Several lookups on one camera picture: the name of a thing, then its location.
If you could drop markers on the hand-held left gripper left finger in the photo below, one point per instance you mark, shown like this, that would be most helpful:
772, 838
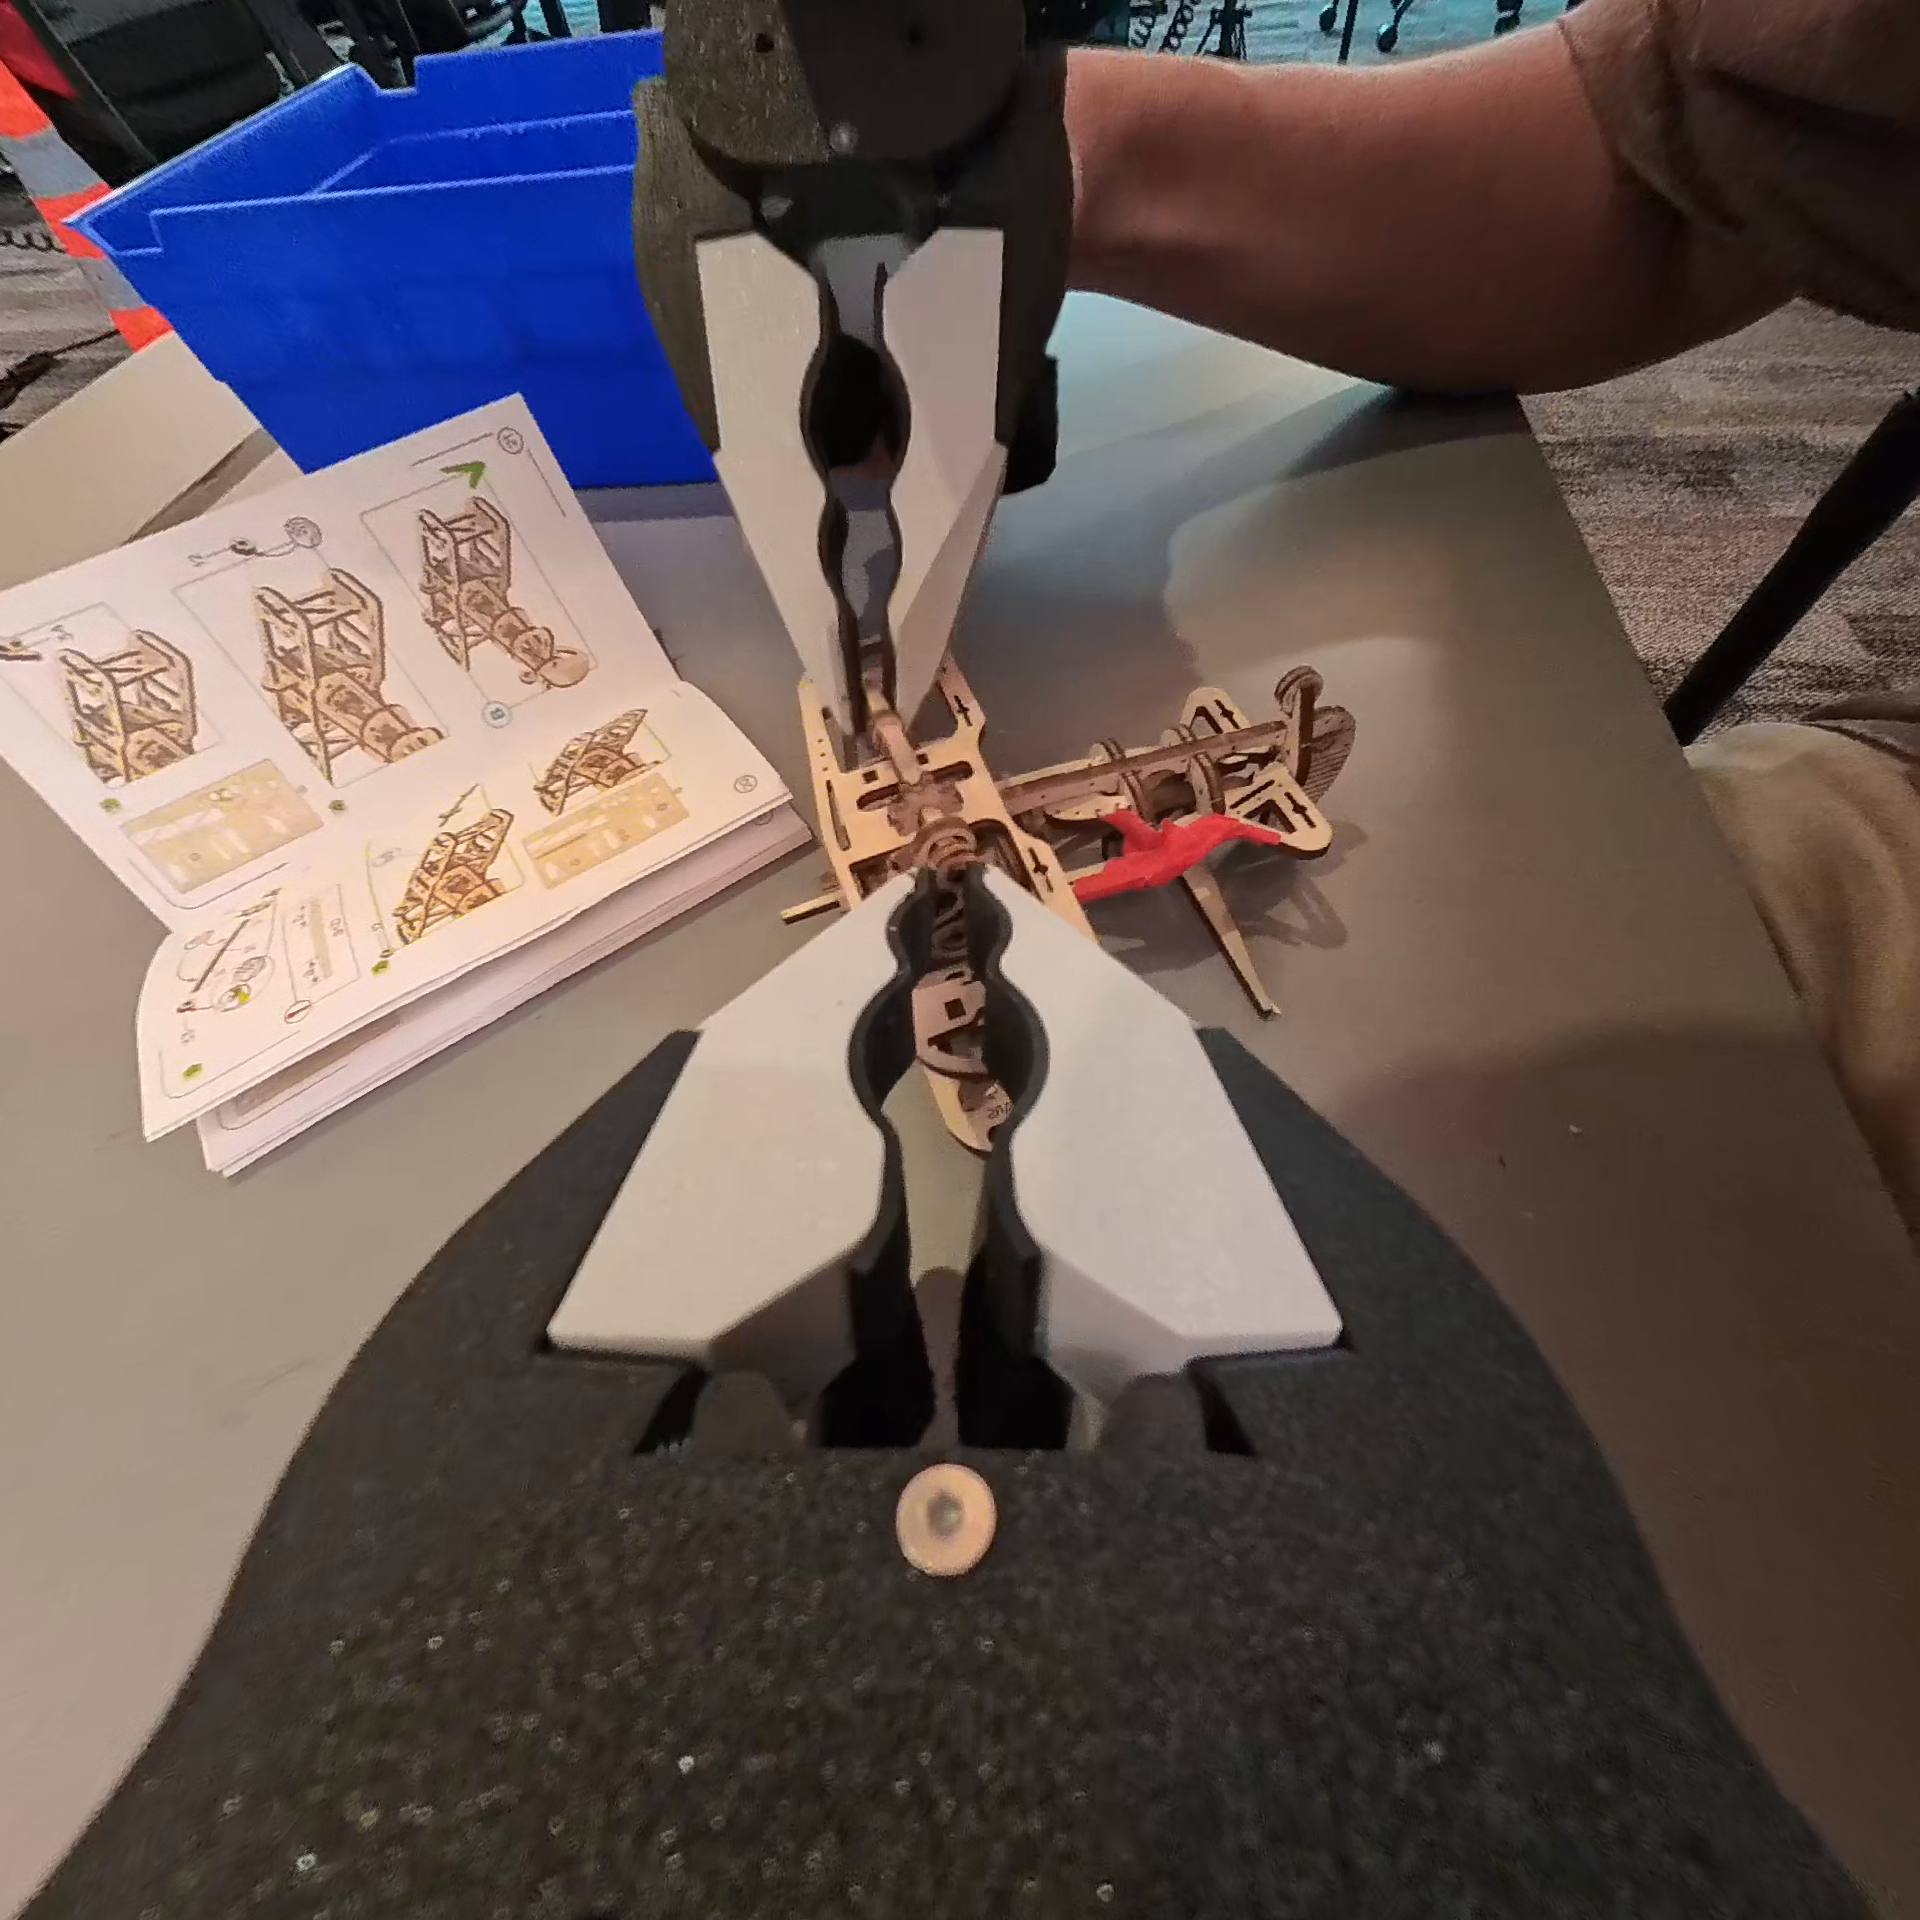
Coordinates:
721, 1201

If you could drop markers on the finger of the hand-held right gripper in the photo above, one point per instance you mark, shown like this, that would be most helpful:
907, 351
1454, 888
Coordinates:
756, 406
954, 390

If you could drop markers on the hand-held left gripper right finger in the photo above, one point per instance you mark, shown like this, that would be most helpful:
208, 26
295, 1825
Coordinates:
1171, 1201

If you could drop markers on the wooden model airplane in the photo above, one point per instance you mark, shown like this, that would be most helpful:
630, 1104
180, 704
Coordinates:
931, 787

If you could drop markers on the person's right forearm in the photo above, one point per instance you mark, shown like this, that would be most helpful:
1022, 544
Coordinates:
1319, 210

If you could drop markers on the red rubber band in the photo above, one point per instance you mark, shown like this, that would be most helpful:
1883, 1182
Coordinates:
1154, 862

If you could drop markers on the open instruction booklet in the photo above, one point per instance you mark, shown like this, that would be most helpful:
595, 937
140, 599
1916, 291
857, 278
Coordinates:
704, 781

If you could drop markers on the blue plastic bin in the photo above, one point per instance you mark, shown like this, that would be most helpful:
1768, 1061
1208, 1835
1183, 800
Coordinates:
376, 270

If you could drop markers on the orange traffic cone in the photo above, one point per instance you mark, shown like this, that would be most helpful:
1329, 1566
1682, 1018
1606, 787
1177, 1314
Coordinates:
83, 225

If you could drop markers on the person's tan trousers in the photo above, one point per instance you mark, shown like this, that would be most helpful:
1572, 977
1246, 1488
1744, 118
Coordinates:
1844, 902

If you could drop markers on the brown shirt sleeve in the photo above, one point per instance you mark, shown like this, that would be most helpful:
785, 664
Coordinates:
1770, 136

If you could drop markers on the black metal leg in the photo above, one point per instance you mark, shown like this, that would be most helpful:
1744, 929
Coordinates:
1800, 555

